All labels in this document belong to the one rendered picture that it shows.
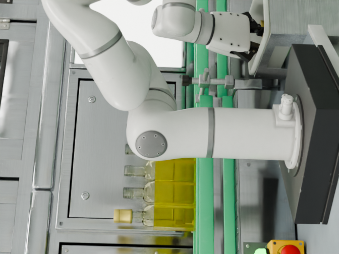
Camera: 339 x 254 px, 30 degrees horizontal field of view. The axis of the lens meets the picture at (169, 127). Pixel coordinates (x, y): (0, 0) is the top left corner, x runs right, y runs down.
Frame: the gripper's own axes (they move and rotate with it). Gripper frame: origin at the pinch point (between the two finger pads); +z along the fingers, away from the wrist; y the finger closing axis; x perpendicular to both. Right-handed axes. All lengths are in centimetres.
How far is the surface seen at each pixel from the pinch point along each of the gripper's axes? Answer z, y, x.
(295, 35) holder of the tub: -0.9, 7.2, 15.5
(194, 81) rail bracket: -16.1, 10.7, -6.9
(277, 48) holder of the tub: -1.8, 7.0, 8.4
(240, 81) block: -5.3, 10.1, -4.0
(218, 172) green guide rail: -10.0, 32.5, -7.6
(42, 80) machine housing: -48, -2, -45
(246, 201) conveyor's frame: -4.8, 39.9, -4.0
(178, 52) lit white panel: -11.3, -12.5, -34.4
